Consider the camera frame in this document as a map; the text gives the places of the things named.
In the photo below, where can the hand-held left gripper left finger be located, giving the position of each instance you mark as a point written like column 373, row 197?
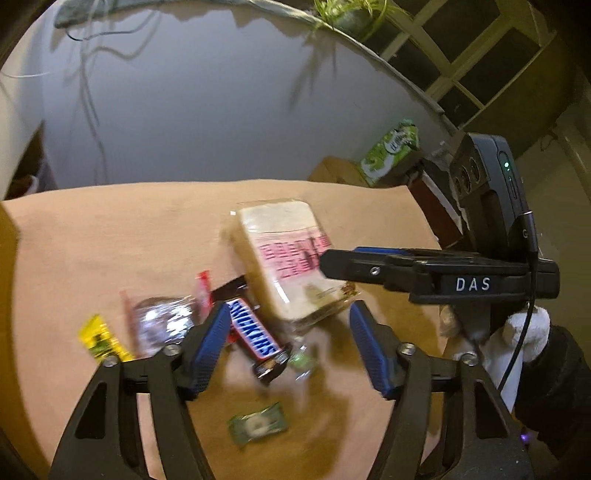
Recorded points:
column 210, row 350

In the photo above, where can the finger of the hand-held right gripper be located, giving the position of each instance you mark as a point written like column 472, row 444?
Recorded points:
column 355, row 270
column 383, row 250

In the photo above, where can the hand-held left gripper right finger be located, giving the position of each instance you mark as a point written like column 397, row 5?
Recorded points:
column 369, row 355

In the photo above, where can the red snack wrapper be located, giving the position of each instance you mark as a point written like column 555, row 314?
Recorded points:
column 204, row 295

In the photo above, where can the brown cake clear wrapper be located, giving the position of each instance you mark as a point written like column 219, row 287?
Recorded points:
column 157, row 321

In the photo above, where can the colourful round candy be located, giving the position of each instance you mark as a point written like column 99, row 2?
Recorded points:
column 300, row 362

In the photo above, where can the large wafer packet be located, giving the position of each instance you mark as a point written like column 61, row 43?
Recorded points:
column 281, row 249

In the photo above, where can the mint candy teal wrapper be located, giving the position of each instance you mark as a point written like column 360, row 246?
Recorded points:
column 256, row 424

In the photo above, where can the yellow candy packet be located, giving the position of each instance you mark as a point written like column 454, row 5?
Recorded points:
column 99, row 339

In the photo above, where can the person's right hand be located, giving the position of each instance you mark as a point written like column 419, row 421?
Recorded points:
column 521, row 332

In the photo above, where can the red box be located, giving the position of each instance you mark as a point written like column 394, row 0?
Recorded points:
column 436, row 207

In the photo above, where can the brown cardboard carton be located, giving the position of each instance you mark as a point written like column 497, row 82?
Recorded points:
column 332, row 170

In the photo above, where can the green juice carton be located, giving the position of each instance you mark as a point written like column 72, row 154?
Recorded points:
column 388, row 154

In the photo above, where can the potted spider plant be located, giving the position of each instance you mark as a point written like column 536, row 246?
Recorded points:
column 351, row 18

